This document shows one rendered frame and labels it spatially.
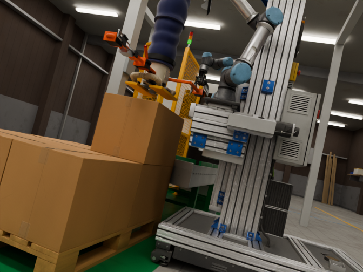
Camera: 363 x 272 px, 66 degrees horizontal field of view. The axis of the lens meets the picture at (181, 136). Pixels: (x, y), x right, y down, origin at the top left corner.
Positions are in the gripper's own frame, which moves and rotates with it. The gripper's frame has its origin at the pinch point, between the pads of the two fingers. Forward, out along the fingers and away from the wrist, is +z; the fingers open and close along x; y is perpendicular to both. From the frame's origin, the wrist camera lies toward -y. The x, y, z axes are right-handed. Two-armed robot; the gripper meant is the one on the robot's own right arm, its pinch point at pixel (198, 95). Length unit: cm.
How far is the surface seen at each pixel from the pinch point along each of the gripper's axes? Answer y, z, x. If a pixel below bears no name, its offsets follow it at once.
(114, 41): 93, 0, -25
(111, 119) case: 58, 38, -37
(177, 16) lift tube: 37, -46, -18
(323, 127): -289, -48, 136
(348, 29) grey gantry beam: -239, -193, 137
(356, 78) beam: -634, -265, 240
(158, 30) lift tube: 39, -34, -30
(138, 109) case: 58, 29, -20
